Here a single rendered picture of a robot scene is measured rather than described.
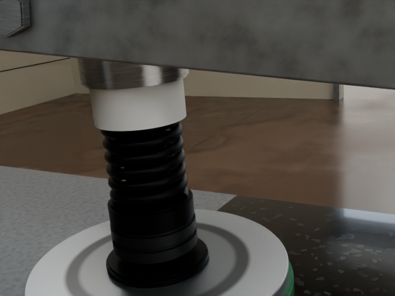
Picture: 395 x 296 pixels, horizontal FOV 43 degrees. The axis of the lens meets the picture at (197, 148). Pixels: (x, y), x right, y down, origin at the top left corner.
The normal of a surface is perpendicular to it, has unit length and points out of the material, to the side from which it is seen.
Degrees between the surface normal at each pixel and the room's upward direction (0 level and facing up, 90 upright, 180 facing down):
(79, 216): 0
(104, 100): 90
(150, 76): 90
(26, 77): 90
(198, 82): 90
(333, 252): 0
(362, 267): 0
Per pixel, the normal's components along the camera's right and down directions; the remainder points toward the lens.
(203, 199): -0.08, -0.96
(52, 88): 0.86, 0.07
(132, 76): 0.04, 0.28
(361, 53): -0.25, 0.29
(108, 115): -0.53, 0.29
